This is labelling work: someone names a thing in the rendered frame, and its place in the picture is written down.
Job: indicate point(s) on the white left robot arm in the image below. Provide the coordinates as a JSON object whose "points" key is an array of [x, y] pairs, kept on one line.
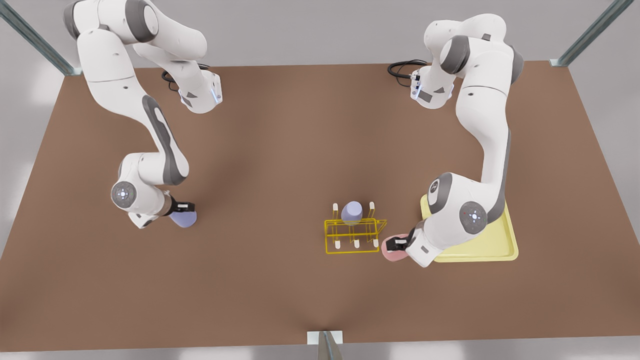
{"points": [[480, 115]]}

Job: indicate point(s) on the pink cup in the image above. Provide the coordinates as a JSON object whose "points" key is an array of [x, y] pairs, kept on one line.
{"points": [[392, 254]]}

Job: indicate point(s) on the pale yellow tray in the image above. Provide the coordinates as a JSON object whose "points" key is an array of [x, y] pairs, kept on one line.
{"points": [[500, 240]]}

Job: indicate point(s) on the silver frame post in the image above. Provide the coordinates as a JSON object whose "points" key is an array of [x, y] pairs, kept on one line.
{"points": [[327, 345], [35, 37], [590, 32]]}

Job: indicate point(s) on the lavender cup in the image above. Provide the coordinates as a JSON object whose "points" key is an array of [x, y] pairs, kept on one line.
{"points": [[184, 218], [352, 212]]}

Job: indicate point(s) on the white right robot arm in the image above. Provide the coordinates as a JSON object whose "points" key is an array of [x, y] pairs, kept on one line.
{"points": [[110, 70]]}

